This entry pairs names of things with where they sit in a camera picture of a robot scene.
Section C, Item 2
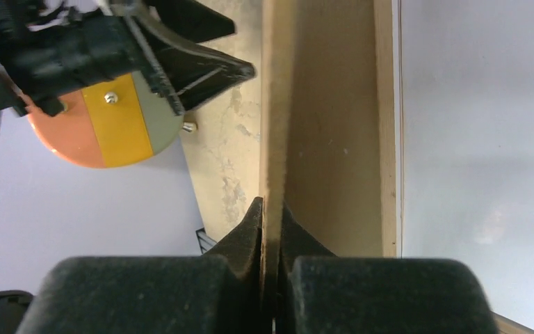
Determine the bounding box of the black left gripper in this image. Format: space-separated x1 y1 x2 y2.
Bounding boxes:
0 1 174 116

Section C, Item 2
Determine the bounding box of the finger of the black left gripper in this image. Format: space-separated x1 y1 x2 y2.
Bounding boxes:
124 14 256 116
145 0 236 43

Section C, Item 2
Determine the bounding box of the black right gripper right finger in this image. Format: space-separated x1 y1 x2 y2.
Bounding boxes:
278 209 499 333

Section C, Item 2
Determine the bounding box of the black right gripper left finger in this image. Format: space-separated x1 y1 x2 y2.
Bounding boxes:
18 198 264 333

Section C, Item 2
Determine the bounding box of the brown hardboard backing board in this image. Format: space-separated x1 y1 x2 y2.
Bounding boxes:
259 1 382 319

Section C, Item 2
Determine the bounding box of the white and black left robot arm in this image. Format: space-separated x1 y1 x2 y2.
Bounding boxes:
0 1 256 117

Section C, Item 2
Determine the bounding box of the white cylinder with orange lid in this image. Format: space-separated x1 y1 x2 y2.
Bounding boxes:
27 72 197 168

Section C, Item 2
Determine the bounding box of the aluminium extrusion rail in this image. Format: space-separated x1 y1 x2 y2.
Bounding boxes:
195 228 217 255

